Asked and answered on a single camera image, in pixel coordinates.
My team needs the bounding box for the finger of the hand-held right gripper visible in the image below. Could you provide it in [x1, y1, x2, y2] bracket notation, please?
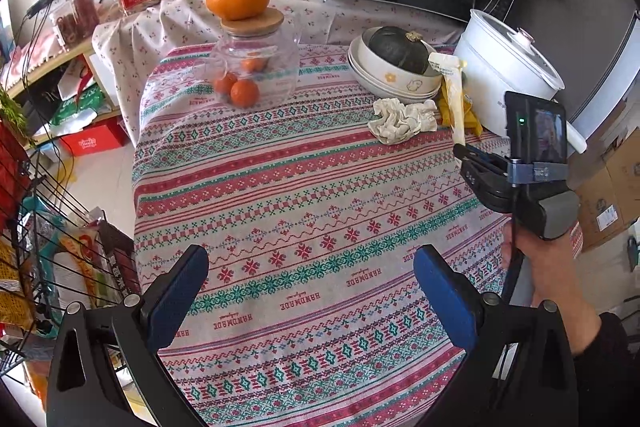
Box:
[452, 144, 508, 168]

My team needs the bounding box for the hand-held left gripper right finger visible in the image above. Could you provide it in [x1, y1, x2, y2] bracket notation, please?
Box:
[413, 244, 581, 427]

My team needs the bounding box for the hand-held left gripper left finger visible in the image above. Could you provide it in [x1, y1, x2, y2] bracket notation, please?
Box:
[45, 244, 210, 427]

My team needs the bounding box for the cream snack pouch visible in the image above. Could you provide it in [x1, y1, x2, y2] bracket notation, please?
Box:
[427, 53, 469, 148]

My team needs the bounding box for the person's right forearm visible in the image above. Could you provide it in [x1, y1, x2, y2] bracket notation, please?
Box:
[570, 311, 640, 427]

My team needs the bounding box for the person's right hand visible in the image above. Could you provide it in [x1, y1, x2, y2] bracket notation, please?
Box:
[500, 222, 602, 356]

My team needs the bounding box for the yellow cloth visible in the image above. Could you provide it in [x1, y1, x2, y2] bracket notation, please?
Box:
[439, 81, 484, 138]

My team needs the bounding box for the cardboard box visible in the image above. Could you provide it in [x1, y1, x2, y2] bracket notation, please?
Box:
[574, 119, 640, 252]

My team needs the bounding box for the crumpled white tissue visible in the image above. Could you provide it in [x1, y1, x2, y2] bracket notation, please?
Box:
[368, 98, 439, 146]

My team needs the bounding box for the white electric cooking pot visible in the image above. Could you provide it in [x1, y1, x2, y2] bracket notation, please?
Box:
[453, 9, 587, 154]

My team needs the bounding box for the stack of colourful packets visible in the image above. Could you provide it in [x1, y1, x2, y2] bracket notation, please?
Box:
[0, 199, 138, 360]

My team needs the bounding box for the stack of white bowls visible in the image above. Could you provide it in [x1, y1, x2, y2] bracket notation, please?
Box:
[348, 27, 444, 104]

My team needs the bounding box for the dark green pumpkin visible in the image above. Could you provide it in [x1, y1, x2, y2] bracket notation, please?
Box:
[368, 25, 431, 76]

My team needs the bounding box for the patterned tablecloth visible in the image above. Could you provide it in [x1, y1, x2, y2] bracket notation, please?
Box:
[132, 41, 586, 427]

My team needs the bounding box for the red box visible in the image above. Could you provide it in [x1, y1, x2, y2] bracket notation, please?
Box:
[59, 121, 130, 158]

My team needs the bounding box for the grey refrigerator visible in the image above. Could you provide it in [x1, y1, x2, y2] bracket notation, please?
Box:
[542, 0, 640, 124]

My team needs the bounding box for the green plastic bag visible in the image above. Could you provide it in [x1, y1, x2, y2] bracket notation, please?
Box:
[49, 83, 110, 128]

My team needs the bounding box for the glass jar with wooden lid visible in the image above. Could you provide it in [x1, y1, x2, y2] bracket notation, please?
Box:
[193, 6, 302, 108]

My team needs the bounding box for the wooden shelf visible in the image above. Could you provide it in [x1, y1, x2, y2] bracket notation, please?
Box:
[0, 34, 126, 148]

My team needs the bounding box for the jar of dried red fruit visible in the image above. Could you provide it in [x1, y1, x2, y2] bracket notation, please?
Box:
[49, 0, 102, 54]

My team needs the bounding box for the black wire rack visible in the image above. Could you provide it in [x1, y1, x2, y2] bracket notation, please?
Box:
[0, 119, 148, 380]

